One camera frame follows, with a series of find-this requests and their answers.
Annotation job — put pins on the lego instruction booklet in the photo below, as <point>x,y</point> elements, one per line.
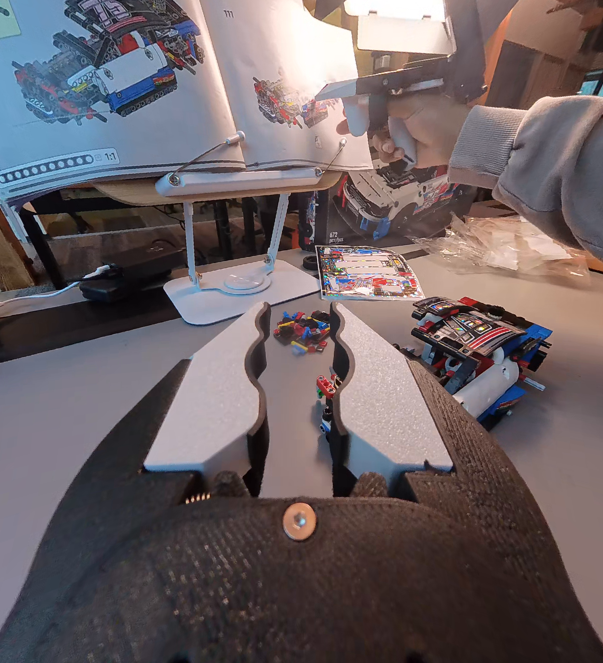
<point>218,77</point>

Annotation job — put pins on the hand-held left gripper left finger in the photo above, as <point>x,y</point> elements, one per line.
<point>213,404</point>

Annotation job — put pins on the lego race car model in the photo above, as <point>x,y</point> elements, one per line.
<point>477,352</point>

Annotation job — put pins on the person's right hand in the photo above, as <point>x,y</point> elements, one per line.
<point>431,129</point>

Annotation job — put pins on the small blue white lego piece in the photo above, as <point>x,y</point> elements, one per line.
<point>326,422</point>

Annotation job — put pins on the clear plastic bags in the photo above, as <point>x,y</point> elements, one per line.
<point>498,248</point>

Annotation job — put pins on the small black power adapter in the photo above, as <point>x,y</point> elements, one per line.
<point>102,287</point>

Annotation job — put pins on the pile of loose lego pieces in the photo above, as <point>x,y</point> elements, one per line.
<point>301,331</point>

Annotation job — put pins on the white book stand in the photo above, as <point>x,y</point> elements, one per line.
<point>239,181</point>

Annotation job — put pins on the black lego set box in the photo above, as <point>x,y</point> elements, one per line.
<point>363,207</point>

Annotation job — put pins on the holographic sticker sheet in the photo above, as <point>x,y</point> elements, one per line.
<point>368,274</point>

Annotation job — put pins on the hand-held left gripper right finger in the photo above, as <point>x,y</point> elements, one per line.
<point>384,409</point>

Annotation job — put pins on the black power brick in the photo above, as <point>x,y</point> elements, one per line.
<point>146,261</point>

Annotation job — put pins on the studio light panel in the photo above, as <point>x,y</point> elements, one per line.
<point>405,36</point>

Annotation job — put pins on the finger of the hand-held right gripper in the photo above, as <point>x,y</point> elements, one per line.
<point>342,89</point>

